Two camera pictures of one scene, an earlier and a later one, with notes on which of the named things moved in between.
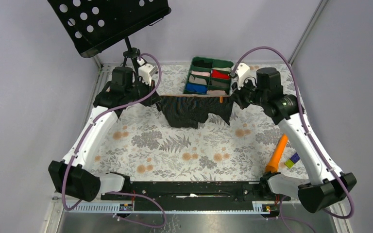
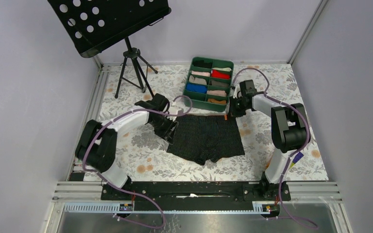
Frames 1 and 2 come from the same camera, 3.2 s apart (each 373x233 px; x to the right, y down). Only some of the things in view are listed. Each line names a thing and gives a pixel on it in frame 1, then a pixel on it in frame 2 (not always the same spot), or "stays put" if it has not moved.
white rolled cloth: x=222 y=69 stays put
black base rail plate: x=195 y=195 stays put
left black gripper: x=149 y=88 → x=167 y=134
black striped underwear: x=189 y=110 → x=201 y=139
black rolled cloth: x=201 y=63 stays put
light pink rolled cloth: x=216 y=92 stays put
